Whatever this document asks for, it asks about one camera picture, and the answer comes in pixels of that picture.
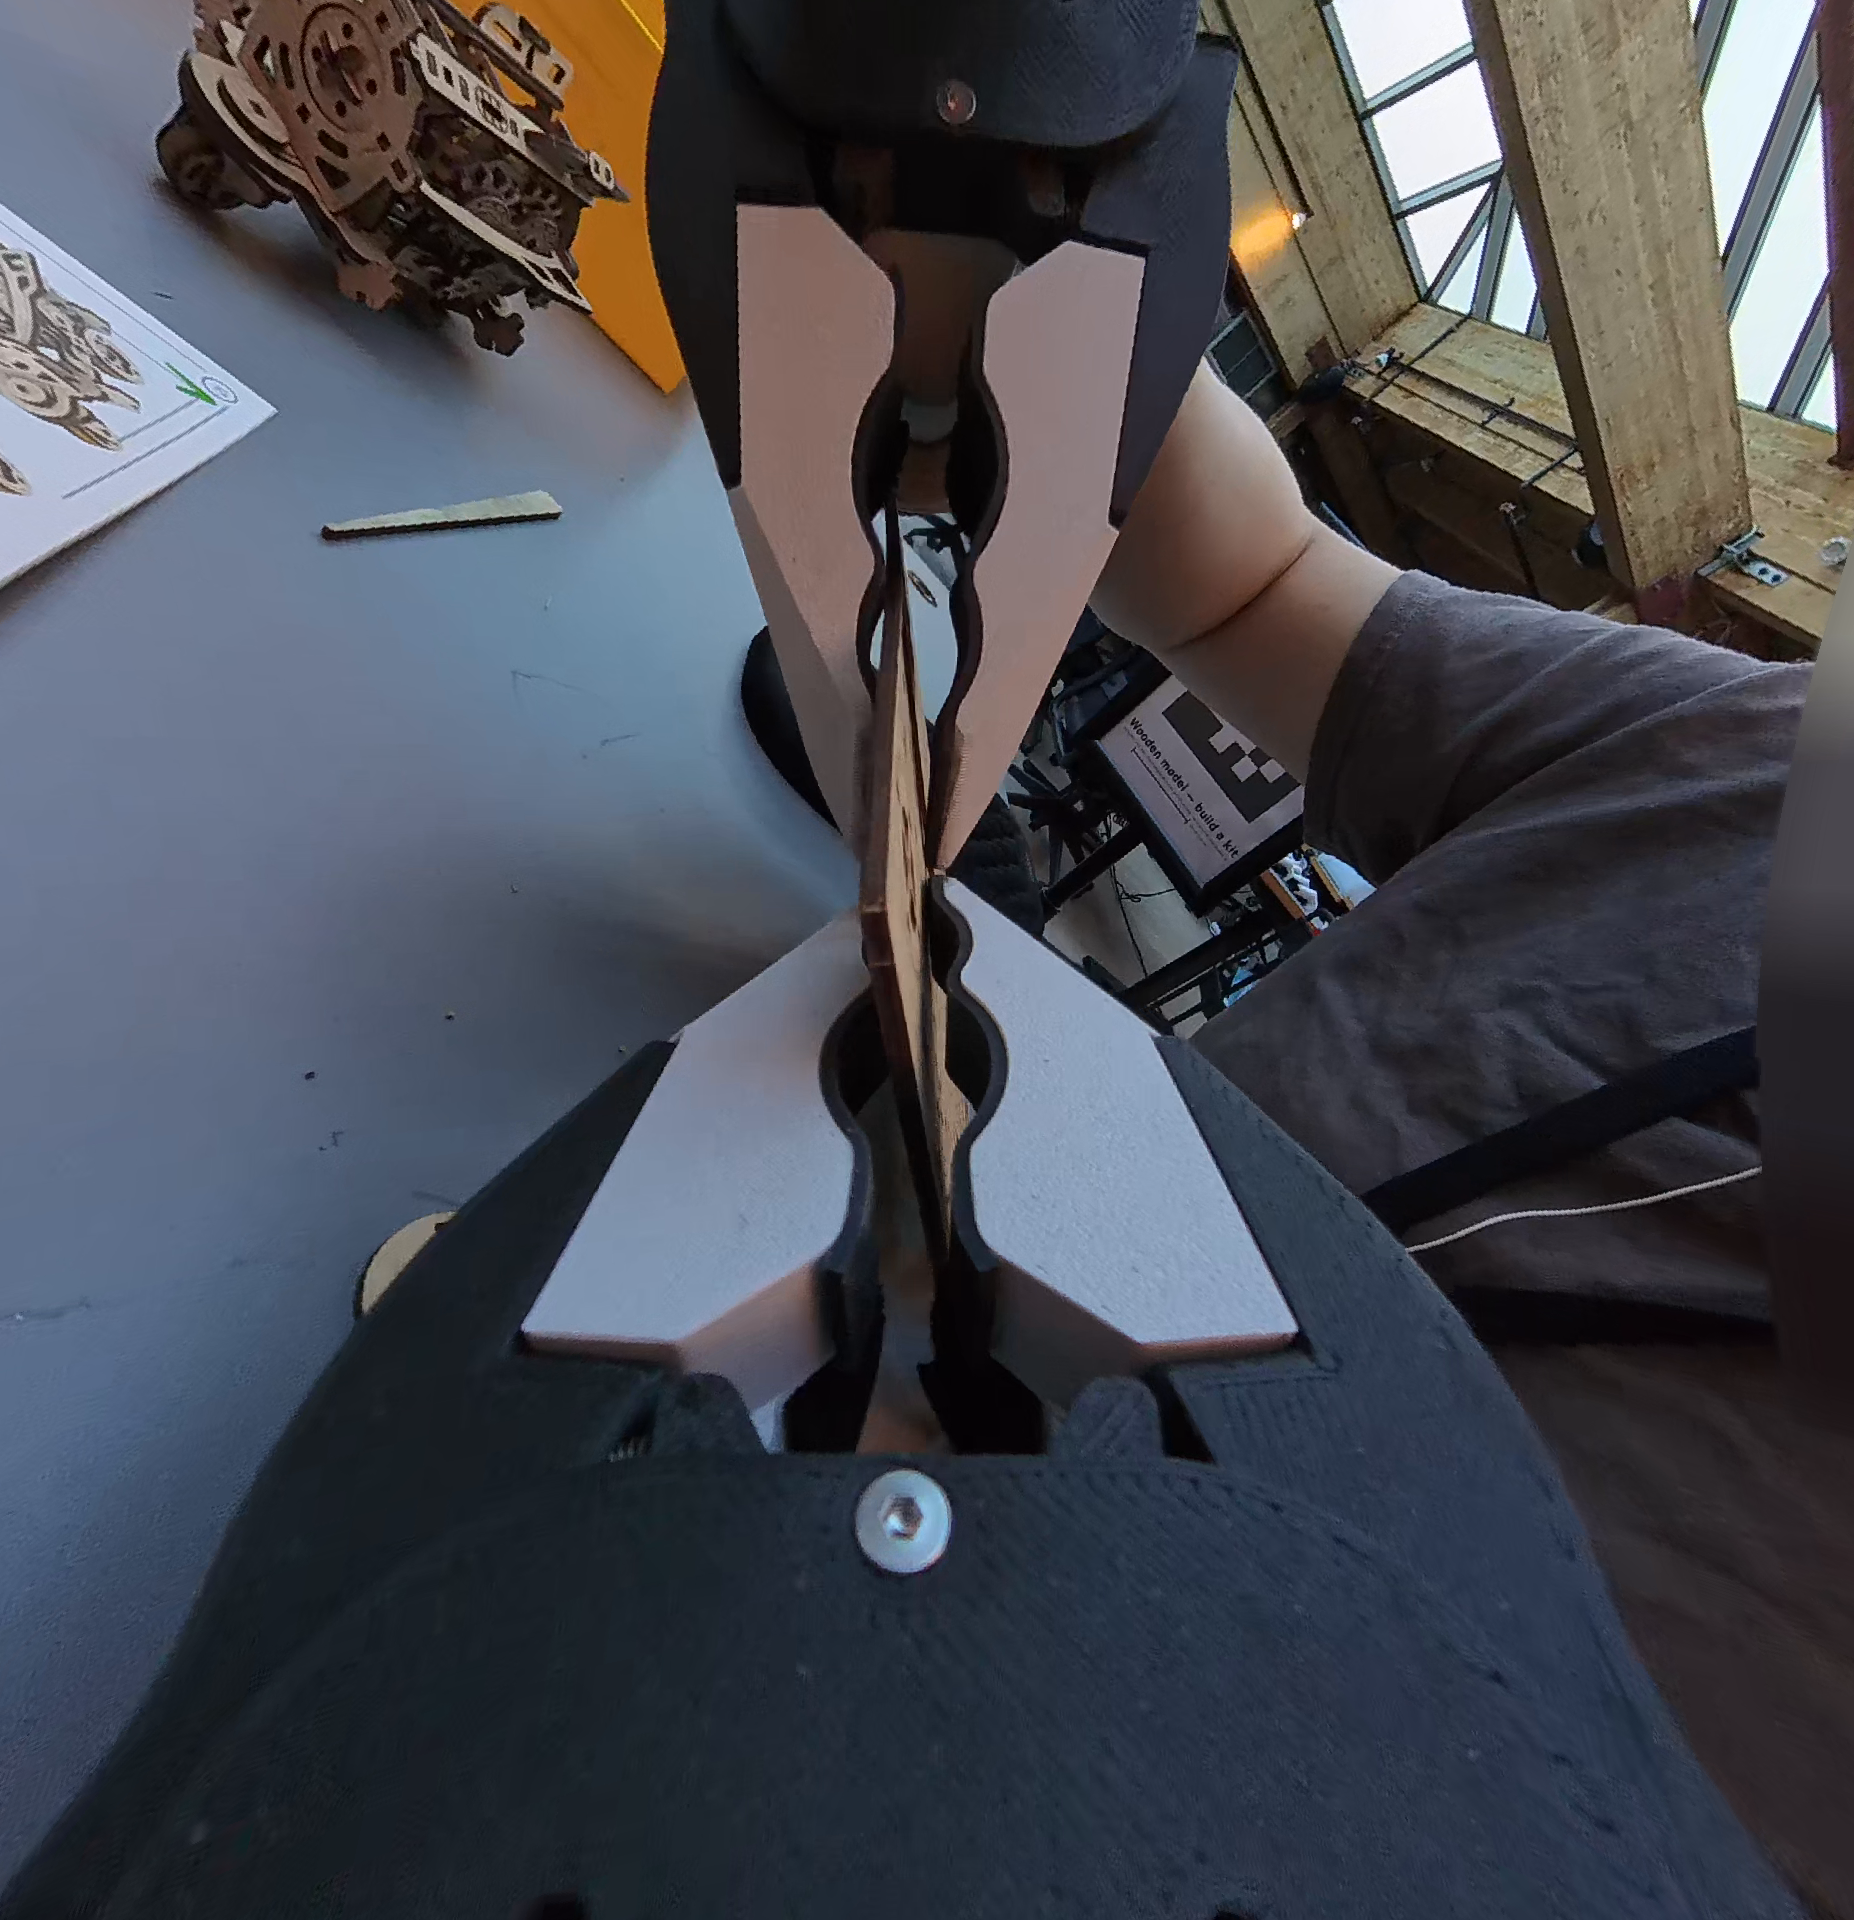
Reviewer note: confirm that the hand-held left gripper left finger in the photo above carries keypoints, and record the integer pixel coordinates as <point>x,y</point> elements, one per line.
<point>702,1199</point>

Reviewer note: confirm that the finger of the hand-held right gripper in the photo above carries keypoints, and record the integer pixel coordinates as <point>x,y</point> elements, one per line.
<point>1055,436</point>
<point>799,420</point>

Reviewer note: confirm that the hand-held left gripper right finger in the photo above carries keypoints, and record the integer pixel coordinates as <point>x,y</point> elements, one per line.
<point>1123,1199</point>

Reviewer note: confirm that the narrow wooden parts sheet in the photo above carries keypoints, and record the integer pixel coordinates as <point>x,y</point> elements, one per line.
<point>905,840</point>

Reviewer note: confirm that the assembled wooden model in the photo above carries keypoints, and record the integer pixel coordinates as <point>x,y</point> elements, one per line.
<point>388,150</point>

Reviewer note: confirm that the yellow plastic bin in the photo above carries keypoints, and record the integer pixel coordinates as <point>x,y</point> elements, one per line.
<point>635,287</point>

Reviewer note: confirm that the round wooden disc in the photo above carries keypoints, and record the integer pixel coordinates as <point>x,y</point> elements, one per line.
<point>393,1267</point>

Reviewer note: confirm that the flat wooden stick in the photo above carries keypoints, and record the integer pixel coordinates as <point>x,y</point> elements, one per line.
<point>447,516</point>

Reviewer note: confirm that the framed marker sign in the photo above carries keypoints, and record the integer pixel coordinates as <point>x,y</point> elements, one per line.
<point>1167,796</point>

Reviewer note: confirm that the skylight window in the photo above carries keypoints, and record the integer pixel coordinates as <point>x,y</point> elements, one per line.
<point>1406,90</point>

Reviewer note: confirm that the person's grey shirt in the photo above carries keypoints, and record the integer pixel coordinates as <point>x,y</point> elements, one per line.
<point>1541,840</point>

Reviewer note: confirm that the wooden roof beam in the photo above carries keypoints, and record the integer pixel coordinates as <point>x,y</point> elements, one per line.
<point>1603,300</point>

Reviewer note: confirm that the person's brown trousers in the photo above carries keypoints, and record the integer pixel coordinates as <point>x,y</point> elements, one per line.
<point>1691,1575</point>

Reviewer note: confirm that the instruction booklet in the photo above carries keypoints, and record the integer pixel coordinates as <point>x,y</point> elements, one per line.
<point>28,540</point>

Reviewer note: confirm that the wall vent grille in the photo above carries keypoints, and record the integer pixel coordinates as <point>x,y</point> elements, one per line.
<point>1241,353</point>

